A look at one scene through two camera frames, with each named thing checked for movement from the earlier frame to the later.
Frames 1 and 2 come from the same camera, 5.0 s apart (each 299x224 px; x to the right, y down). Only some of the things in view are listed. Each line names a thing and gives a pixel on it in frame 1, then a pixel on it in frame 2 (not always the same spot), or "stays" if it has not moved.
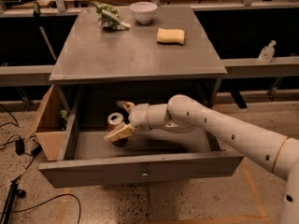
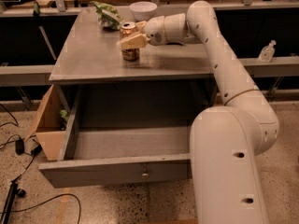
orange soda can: (114, 121) -> (129, 29)
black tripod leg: (13, 192) stays
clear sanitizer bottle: (266, 53) stays
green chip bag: (109, 18) stays
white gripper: (138, 117) -> (154, 29)
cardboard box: (47, 124) stays
